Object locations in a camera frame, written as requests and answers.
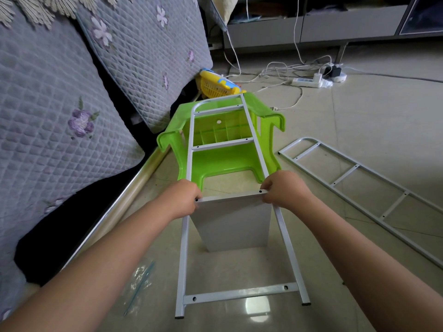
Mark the person's right hand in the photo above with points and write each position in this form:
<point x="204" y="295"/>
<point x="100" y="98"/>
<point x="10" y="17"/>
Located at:
<point x="287" y="190"/>

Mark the person's left hand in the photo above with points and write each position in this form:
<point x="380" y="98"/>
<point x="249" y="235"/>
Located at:
<point x="180" y="198"/>

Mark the white wooden board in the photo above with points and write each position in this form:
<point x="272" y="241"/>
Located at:
<point x="232" y="221"/>

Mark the white metal frame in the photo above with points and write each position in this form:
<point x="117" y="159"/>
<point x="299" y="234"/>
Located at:
<point x="239" y="294"/>
<point x="360" y="183"/>

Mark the clear plastic screw bag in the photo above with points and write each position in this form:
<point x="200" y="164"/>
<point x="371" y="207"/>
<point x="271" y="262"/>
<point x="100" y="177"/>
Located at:
<point x="138" y="287"/>

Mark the person's left forearm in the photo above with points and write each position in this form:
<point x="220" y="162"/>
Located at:
<point x="90" y="273"/>

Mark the person's right forearm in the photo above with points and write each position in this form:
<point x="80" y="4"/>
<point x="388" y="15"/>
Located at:
<point x="367" y="273"/>

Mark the green plastic stool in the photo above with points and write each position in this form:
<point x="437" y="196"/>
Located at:
<point x="228" y="159"/>

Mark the long white power strip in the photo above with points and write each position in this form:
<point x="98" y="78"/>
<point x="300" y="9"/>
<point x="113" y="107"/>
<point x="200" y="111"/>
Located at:
<point x="308" y="82"/>

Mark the yellow plastic basket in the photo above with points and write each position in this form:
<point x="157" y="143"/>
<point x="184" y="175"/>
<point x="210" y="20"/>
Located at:
<point x="218" y="85"/>

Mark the white power strip with plugs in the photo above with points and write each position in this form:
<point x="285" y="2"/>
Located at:
<point x="336" y="72"/>

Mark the grey textured furniture cover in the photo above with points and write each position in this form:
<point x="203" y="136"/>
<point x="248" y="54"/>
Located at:
<point x="62" y="134"/>

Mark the grey marble TV cabinet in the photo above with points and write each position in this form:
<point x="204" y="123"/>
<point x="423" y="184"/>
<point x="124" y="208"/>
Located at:
<point x="332" y="24"/>

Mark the pile of pale cloth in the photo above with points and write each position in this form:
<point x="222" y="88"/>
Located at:
<point x="223" y="7"/>

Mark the chrome metal base rail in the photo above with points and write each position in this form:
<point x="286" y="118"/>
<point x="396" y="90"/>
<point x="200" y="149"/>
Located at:
<point x="117" y="204"/>

